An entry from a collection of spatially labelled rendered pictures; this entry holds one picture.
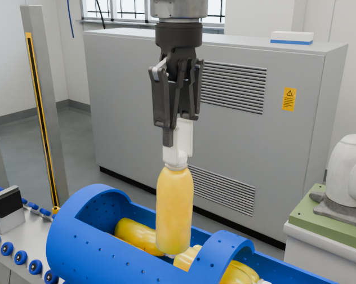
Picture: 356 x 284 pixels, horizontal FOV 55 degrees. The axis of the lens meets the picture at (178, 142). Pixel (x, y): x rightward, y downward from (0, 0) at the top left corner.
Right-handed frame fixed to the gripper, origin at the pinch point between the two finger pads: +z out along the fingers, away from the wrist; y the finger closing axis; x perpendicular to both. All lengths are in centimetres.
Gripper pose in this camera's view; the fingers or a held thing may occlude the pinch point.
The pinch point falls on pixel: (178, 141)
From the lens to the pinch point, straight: 60.8
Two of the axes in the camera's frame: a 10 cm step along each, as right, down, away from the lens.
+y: -5.5, 3.0, -7.8
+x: 8.4, 2.1, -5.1
